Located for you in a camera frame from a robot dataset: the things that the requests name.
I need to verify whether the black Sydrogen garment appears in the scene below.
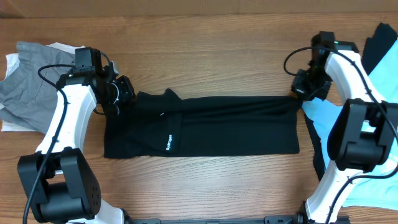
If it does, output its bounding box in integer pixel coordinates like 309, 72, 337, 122
104, 89, 302, 159

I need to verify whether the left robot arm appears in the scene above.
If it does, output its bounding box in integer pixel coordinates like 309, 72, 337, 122
17, 75, 132, 223

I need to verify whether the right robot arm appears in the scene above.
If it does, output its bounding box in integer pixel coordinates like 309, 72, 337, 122
289, 31, 397, 223

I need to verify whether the grey folded garment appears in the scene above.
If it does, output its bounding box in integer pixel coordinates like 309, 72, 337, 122
1, 42, 75, 134

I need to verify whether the black garment under blue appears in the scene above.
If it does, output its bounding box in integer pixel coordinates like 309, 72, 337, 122
302, 23, 397, 179

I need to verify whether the white folded garment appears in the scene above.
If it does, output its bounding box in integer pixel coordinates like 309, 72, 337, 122
1, 42, 78, 132

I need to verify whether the light blue garment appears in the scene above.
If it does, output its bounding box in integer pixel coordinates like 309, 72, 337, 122
302, 39, 398, 211

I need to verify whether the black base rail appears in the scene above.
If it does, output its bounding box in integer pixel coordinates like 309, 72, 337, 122
124, 213, 351, 224

